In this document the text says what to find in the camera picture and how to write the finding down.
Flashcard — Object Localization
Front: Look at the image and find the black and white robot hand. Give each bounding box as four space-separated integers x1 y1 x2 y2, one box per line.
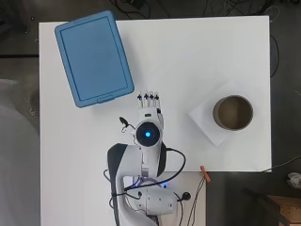
135 90 166 130

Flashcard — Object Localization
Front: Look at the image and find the blue plastic lid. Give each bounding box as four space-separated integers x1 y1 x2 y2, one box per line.
54 9 135 109

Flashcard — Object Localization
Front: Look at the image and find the white flat box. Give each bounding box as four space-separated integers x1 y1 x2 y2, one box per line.
188 78 262 147

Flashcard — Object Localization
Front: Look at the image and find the brown round tub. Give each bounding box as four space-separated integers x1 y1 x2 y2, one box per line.
212 94 255 132

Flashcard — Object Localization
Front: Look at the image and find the orange clip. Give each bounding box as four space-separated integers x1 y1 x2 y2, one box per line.
199 165 212 183

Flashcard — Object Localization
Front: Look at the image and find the person's white shoe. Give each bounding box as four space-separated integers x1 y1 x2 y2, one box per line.
286 171 301 190

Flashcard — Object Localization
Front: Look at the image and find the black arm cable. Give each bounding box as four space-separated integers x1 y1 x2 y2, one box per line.
104 147 187 202

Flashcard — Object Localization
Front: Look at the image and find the black round plug with cable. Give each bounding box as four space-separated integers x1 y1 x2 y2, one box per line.
174 191 192 226

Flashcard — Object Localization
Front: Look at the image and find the thin grey cable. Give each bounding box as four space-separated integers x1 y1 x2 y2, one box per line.
257 155 301 174

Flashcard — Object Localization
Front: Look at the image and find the black floor cable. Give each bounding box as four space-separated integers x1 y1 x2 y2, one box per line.
269 33 280 79

